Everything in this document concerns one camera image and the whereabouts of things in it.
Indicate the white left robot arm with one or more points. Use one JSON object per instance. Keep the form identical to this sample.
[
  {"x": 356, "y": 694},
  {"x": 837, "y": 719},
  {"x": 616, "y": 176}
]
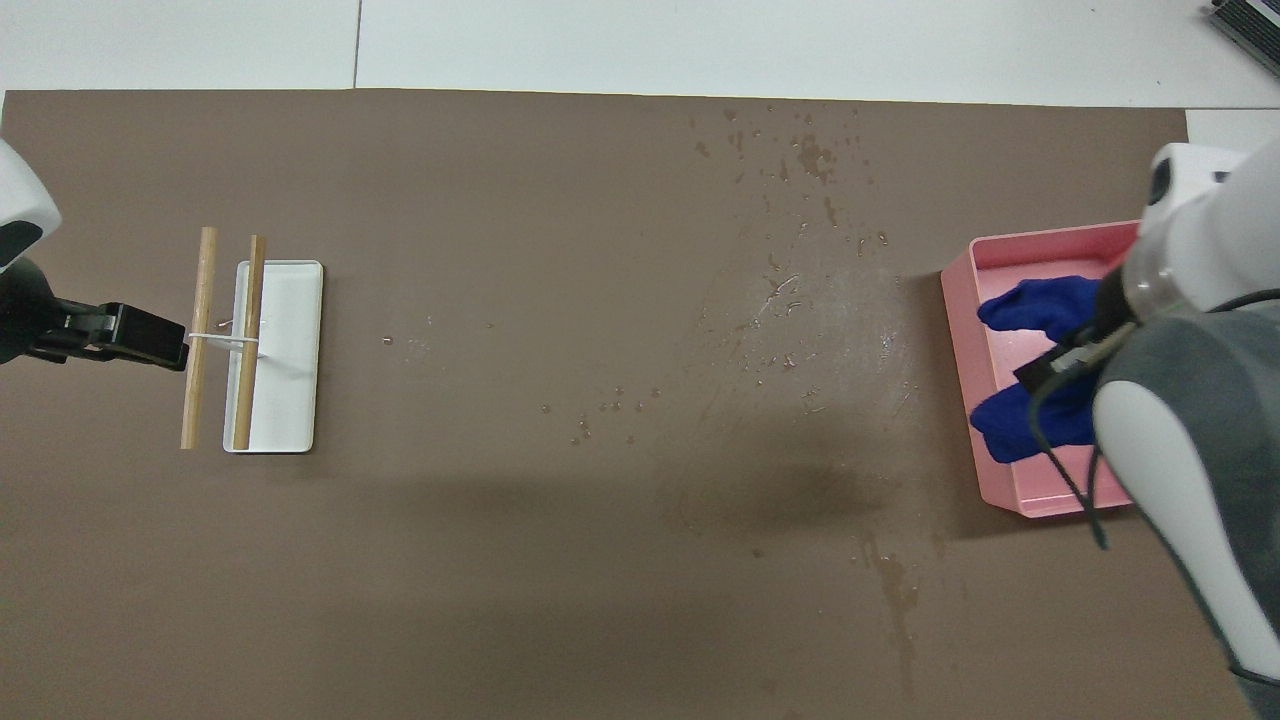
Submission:
[{"x": 20, "y": 195}]

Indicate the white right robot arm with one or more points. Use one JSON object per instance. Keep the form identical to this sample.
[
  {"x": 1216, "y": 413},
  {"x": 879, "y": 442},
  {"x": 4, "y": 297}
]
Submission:
[{"x": 1190, "y": 440}]

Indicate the grey ribbed device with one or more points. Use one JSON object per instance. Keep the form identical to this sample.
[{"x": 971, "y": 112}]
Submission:
[{"x": 1250, "y": 22}]

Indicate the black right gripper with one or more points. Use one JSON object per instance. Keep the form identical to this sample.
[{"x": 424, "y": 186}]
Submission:
[{"x": 1115, "y": 300}]

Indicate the brown table mat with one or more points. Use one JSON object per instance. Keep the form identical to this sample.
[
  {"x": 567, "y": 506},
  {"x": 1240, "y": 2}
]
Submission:
[{"x": 560, "y": 250}]

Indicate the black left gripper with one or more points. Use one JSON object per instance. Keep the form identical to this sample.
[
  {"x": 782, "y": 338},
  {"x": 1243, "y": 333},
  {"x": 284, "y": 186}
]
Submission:
[{"x": 22, "y": 315}]

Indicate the pink plastic bin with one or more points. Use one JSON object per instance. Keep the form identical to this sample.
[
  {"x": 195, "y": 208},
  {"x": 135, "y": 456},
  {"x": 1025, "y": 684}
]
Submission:
[{"x": 1000, "y": 485}]

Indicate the blue cloth towel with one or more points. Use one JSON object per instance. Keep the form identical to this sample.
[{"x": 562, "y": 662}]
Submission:
[{"x": 1040, "y": 305}]

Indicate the white towel rack base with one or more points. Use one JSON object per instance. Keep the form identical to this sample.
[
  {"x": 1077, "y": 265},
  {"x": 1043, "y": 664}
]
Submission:
[{"x": 290, "y": 400}]

